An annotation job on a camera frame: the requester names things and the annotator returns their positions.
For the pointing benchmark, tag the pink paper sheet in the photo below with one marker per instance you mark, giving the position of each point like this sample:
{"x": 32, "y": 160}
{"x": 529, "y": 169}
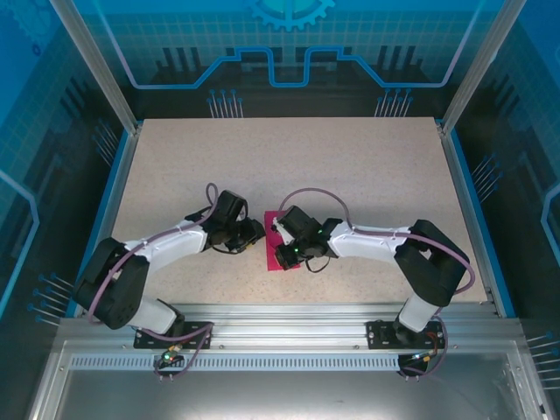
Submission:
{"x": 270, "y": 258}

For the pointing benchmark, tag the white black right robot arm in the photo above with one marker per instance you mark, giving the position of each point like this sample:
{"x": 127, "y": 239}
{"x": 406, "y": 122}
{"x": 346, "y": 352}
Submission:
{"x": 372, "y": 245}

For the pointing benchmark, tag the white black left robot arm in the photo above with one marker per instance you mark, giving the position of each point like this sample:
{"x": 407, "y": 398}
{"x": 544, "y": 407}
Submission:
{"x": 175, "y": 245}

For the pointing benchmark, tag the aluminium mounting beam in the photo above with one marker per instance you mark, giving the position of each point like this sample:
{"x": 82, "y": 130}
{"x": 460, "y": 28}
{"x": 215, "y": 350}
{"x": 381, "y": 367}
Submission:
{"x": 289, "y": 328}

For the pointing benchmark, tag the grey metal tray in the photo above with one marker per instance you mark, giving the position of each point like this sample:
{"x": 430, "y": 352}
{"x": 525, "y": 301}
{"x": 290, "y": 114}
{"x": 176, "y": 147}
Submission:
{"x": 280, "y": 394}

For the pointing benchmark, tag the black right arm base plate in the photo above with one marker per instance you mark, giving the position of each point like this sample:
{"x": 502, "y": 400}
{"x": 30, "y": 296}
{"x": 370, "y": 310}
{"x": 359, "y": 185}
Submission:
{"x": 376, "y": 334}

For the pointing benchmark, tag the aluminium side rail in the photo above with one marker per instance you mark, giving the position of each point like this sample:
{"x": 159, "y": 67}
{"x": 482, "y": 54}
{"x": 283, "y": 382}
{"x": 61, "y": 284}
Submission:
{"x": 112, "y": 219}
{"x": 469, "y": 219}

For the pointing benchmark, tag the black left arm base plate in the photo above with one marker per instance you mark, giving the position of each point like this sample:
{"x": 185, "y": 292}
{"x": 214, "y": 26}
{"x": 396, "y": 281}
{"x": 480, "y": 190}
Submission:
{"x": 139, "y": 340}

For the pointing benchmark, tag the aluminium frame post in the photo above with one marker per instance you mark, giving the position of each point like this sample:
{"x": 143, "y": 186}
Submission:
{"x": 104, "y": 74}
{"x": 474, "y": 65}

